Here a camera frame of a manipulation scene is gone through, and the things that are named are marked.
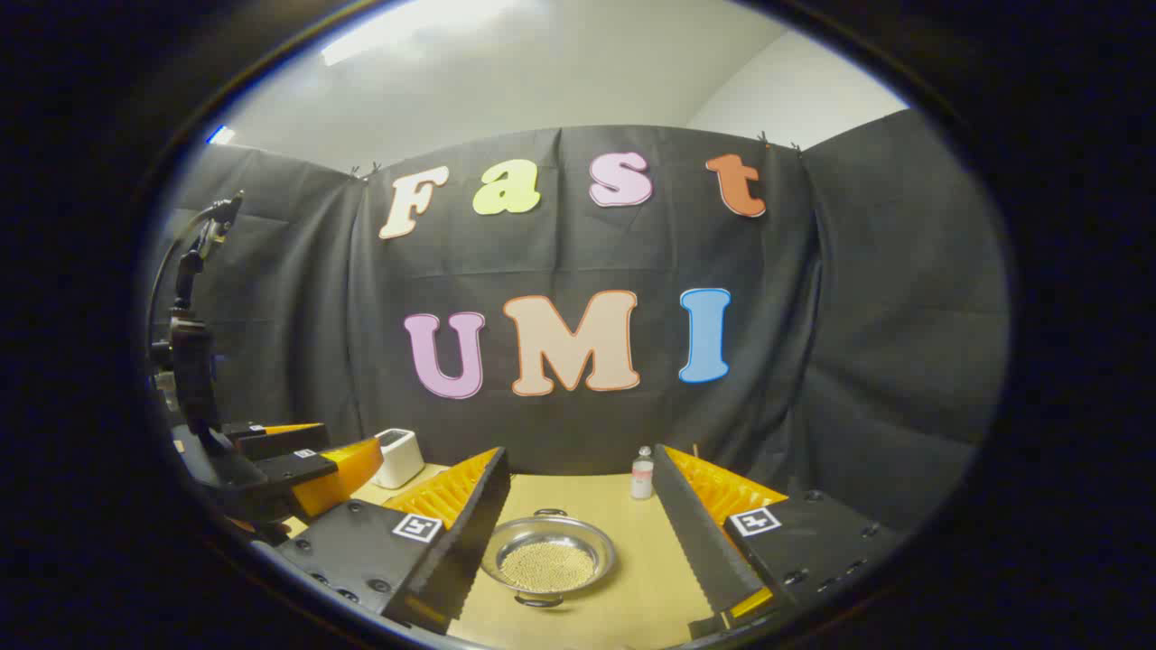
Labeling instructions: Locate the pile of yellow beans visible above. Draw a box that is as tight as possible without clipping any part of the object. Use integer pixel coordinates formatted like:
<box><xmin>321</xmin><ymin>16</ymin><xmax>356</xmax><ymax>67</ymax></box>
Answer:
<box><xmin>499</xmin><ymin>542</ymin><xmax>597</xmax><ymax>594</ymax></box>

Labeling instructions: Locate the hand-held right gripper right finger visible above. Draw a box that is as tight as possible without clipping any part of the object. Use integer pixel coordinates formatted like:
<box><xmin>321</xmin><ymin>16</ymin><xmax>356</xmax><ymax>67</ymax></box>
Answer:
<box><xmin>650</xmin><ymin>443</ymin><xmax>904</xmax><ymax>642</ymax></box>

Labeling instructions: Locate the stainless steel pot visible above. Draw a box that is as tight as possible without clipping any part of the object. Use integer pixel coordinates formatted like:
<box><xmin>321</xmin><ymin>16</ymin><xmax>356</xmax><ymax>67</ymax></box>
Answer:
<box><xmin>480</xmin><ymin>508</ymin><xmax>619</xmax><ymax>608</ymax></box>

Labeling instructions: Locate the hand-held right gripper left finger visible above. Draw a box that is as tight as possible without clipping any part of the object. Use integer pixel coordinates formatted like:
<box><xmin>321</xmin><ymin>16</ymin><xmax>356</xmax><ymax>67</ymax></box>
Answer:
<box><xmin>275</xmin><ymin>446</ymin><xmax>512</xmax><ymax>635</ymax></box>

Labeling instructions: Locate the white toaster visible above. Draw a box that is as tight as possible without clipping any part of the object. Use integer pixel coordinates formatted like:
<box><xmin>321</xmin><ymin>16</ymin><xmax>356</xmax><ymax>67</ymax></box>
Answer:
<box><xmin>370</xmin><ymin>428</ymin><xmax>426</xmax><ymax>490</ymax></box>

